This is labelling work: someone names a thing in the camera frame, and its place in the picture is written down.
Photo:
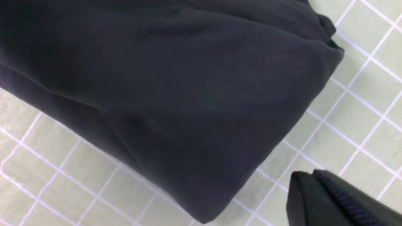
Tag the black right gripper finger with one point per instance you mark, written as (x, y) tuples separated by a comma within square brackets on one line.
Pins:
[(322, 198)]

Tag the dark gray long-sleeve top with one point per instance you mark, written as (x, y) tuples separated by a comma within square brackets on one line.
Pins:
[(192, 94)]

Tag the green grid cutting mat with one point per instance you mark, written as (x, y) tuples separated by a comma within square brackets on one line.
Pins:
[(52, 177)]

